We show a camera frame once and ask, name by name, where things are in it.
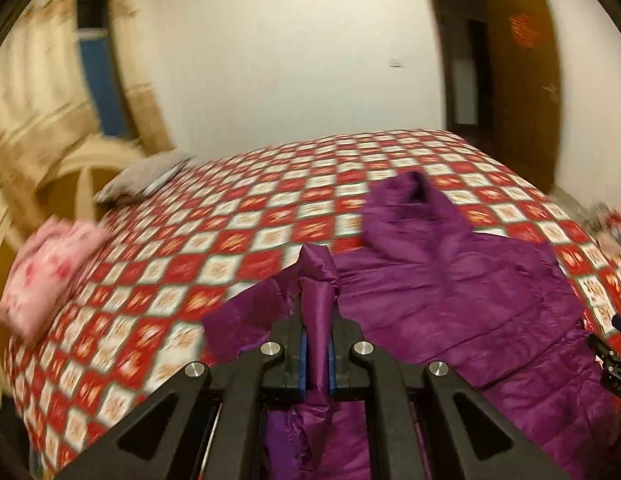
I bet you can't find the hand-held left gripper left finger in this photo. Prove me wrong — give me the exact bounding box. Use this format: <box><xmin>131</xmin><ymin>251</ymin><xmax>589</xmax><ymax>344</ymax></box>
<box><xmin>53</xmin><ymin>310</ymin><xmax>311</xmax><ymax>480</ymax></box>

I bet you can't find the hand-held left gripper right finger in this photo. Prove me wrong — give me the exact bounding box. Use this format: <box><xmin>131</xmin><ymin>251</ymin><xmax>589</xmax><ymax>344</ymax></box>
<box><xmin>327</xmin><ymin>305</ymin><xmax>574</xmax><ymax>480</ymax></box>

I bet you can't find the purple puffer jacket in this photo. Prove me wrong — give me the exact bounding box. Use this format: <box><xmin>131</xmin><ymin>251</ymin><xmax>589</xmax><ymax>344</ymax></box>
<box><xmin>200</xmin><ymin>171</ymin><xmax>621</xmax><ymax>480</ymax></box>

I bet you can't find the pile of printed cloth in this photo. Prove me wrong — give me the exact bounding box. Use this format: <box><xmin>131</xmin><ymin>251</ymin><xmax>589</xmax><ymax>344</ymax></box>
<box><xmin>585</xmin><ymin>201</ymin><xmax>621</xmax><ymax>262</ymax></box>

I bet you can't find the red checked printed blanket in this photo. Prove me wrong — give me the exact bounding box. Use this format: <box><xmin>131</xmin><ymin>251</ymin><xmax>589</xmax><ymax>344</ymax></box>
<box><xmin>3</xmin><ymin>129</ymin><xmax>621</xmax><ymax>478</ymax></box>

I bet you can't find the brown wooden door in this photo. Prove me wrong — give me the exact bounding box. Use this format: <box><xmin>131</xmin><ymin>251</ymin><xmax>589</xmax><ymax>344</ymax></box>
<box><xmin>485</xmin><ymin>0</ymin><xmax>564</xmax><ymax>193</ymax></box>

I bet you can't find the grey striped pillow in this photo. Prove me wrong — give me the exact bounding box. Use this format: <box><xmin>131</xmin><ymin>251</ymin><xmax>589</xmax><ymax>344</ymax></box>
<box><xmin>93</xmin><ymin>150</ymin><xmax>196</xmax><ymax>206</ymax></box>

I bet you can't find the pink floral pillow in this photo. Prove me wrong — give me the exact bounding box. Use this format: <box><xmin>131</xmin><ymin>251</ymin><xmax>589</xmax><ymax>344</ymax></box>
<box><xmin>0</xmin><ymin>215</ymin><xmax>111</xmax><ymax>346</ymax></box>

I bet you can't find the cream bed headboard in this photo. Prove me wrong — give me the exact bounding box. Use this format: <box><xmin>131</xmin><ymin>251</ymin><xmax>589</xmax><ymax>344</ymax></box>
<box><xmin>0</xmin><ymin>135</ymin><xmax>148</xmax><ymax>406</ymax></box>

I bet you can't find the red door decoration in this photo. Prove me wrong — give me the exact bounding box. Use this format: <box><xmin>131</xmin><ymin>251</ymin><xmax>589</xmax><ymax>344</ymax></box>
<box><xmin>508</xmin><ymin>11</ymin><xmax>542</xmax><ymax>50</ymax></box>

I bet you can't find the beige patterned curtain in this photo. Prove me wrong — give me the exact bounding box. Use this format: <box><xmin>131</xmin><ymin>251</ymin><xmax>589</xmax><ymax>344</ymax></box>
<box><xmin>0</xmin><ymin>0</ymin><xmax>98</xmax><ymax>201</ymax></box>
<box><xmin>108</xmin><ymin>0</ymin><xmax>175</xmax><ymax>155</ymax></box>

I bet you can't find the window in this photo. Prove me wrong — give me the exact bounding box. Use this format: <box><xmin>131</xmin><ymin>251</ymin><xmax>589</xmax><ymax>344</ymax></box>
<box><xmin>76</xmin><ymin>0</ymin><xmax>128</xmax><ymax>138</ymax></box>

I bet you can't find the dark wooden door frame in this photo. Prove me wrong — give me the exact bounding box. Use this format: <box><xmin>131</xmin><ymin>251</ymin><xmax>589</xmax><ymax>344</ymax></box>
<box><xmin>421</xmin><ymin>0</ymin><xmax>496</xmax><ymax>133</ymax></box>

